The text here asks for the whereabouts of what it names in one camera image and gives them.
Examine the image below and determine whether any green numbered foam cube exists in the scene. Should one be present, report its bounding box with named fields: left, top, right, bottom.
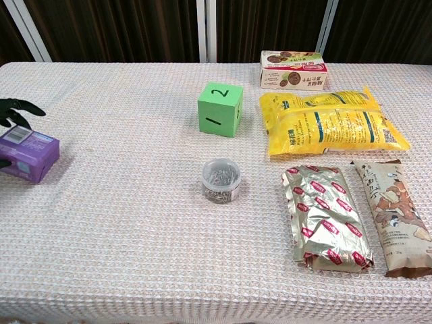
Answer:
left=197, top=82, right=244, bottom=138

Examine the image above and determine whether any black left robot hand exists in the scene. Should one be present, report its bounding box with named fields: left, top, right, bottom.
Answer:
left=0, top=98, right=47, bottom=169

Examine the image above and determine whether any purple plastic block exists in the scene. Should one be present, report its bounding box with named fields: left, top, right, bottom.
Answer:
left=0, top=125, right=61, bottom=184

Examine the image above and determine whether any dark curtain panel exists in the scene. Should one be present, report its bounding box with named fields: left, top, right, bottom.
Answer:
left=0, top=0, right=35, bottom=67
left=215, top=0, right=327, bottom=63
left=23, top=0, right=200, bottom=63
left=324, top=0, right=432, bottom=65

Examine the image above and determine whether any white waffle tablecloth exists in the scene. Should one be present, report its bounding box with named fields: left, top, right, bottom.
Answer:
left=0, top=61, right=432, bottom=324

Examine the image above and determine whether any white frame post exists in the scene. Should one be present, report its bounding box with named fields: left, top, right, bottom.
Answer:
left=315, top=0, right=340, bottom=59
left=195, top=0, right=217, bottom=63
left=2, top=0, right=53, bottom=63

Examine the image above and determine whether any cookie box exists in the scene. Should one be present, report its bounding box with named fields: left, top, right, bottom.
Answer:
left=259, top=50, right=330, bottom=91

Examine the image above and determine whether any brown illustrated snack packet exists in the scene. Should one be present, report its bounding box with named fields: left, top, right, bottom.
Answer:
left=350, top=159, right=432, bottom=278

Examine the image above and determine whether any yellow snack bag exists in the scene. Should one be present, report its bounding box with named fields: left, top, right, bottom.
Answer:
left=259, top=86, right=412, bottom=157

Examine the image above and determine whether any silver red-label foil packet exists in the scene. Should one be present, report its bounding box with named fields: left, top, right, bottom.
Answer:
left=281, top=164, right=375, bottom=273

